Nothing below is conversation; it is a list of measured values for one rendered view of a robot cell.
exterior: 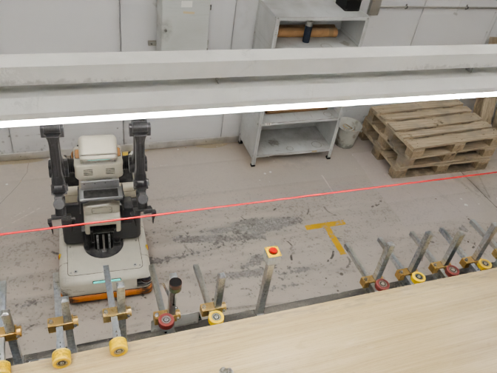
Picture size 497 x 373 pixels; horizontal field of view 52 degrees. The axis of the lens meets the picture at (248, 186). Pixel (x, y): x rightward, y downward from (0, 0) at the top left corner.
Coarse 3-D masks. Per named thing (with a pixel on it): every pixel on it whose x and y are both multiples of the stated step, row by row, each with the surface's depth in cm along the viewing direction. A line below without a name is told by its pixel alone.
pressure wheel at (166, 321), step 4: (160, 316) 257; (164, 316) 257; (168, 316) 257; (172, 316) 258; (160, 320) 255; (164, 320) 255; (168, 320) 256; (172, 320) 255; (160, 324) 253; (164, 324) 253; (168, 324) 253; (172, 324) 255; (160, 328) 255; (164, 328) 254; (168, 328) 254
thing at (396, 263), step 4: (380, 240) 334; (384, 240) 334; (380, 244) 334; (384, 244) 331; (384, 248) 330; (392, 252) 326; (392, 256) 323; (392, 260) 323; (396, 260) 321; (396, 264) 319; (400, 264) 319; (396, 268) 319; (400, 268) 316; (404, 268) 316; (408, 276) 312; (408, 280) 309; (408, 284) 309
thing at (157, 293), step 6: (150, 270) 284; (150, 276) 285; (156, 276) 282; (156, 282) 279; (156, 288) 276; (156, 294) 273; (156, 300) 272; (162, 300) 270; (162, 306) 267; (168, 330) 259
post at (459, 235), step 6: (456, 234) 307; (462, 234) 304; (456, 240) 307; (450, 246) 313; (456, 246) 310; (450, 252) 313; (444, 258) 319; (450, 258) 317; (444, 264) 320; (438, 276) 327
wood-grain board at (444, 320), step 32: (416, 288) 295; (448, 288) 298; (480, 288) 301; (256, 320) 263; (288, 320) 265; (320, 320) 268; (352, 320) 271; (384, 320) 274; (416, 320) 276; (448, 320) 279; (480, 320) 282; (96, 352) 237; (128, 352) 240; (160, 352) 242; (192, 352) 244; (224, 352) 246; (256, 352) 248; (288, 352) 251; (320, 352) 253; (352, 352) 256; (384, 352) 258; (416, 352) 261; (448, 352) 263; (480, 352) 266
